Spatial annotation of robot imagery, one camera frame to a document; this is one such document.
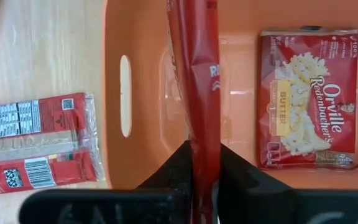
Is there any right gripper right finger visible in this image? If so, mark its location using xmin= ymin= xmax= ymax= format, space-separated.
xmin=219 ymin=143 xmax=298 ymax=192

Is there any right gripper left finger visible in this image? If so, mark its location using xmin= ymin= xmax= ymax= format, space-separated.
xmin=137 ymin=139 xmax=195 ymax=190

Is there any red Orville popcorn bag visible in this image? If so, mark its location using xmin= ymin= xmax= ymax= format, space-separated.
xmin=255 ymin=26 xmax=358 ymax=171
xmin=0 ymin=91 xmax=105 ymax=197
xmin=165 ymin=0 xmax=222 ymax=224

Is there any orange plastic basket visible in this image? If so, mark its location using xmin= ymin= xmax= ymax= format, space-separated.
xmin=101 ymin=0 xmax=358 ymax=191

